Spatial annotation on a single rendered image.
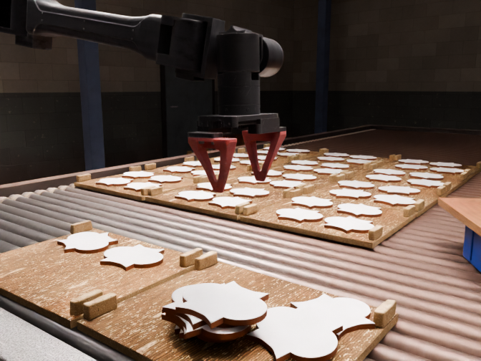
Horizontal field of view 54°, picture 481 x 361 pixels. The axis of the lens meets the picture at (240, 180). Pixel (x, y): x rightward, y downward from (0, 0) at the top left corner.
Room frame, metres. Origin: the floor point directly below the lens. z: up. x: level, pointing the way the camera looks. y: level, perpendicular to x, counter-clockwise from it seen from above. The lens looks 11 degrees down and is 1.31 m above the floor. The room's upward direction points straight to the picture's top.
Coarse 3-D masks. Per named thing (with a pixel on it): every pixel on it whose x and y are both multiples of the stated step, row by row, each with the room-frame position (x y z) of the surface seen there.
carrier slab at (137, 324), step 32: (160, 288) 0.84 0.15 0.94; (256, 288) 0.84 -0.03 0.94; (288, 288) 0.84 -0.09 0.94; (96, 320) 0.71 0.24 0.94; (128, 320) 0.71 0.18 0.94; (160, 320) 0.71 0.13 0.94; (128, 352) 0.63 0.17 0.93; (160, 352) 0.62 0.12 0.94; (192, 352) 0.62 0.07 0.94; (224, 352) 0.62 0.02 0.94; (256, 352) 0.62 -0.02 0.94; (352, 352) 0.62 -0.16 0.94
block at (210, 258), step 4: (208, 252) 0.96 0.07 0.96; (212, 252) 0.96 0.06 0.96; (216, 252) 0.96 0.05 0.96; (200, 256) 0.94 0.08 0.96; (204, 256) 0.94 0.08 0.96; (208, 256) 0.94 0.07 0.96; (212, 256) 0.95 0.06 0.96; (216, 256) 0.96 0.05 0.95; (196, 260) 0.93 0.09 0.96; (200, 260) 0.92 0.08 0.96; (204, 260) 0.93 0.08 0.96; (208, 260) 0.94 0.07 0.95; (212, 260) 0.95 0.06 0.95; (216, 260) 0.96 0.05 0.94; (196, 264) 0.93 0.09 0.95; (200, 264) 0.92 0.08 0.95; (204, 264) 0.93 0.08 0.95; (208, 264) 0.94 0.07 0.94; (212, 264) 0.95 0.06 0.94; (196, 268) 0.93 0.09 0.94; (200, 268) 0.92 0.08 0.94; (204, 268) 0.93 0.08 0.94
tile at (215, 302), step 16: (192, 288) 0.70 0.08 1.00; (208, 288) 0.70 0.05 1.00; (224, 288) 0.70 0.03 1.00; (240, 288) 0.70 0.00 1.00; (192, 304) 0.65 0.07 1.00; (208, 304) 0.65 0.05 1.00; (224, 304) 0.65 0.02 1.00; (240, 304) 0.65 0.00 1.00; (256, 304) 0.65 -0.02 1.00; (208, 320) 0.60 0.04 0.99; (224, 320) 0.61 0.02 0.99; (240, 320) 0.60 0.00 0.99; (256, 320) 0.61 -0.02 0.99
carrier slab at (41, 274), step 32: (0, 256) 1.01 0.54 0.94; (32, 256) 1.01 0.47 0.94; (64, 256) 1.01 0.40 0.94; (96, 256) 1.01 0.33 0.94; (0, 288) 0.84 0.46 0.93; (32, 288) 0.84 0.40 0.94; (64, 288) 0.84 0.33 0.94; (96, 288) 0.84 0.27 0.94; (128, 288) 0.84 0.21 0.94; (64, 320) 0.72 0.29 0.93
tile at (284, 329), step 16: (272, 320) 0.68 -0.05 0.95; (288, 320) 0.68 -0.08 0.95; (304, 320) 0.67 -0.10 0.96; (320, 320) 0.67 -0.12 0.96; (256, 336) 0.64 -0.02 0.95; (272, 336) 0.64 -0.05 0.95; (288, 336) 0.64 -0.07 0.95; (304, 336) 0.63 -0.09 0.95; (320, 336) 0.63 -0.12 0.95; (272, 352) 0.61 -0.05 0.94; (288, 352) 0.60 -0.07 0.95; (304, 352) 0.59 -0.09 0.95; (320, 352) 0.59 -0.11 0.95
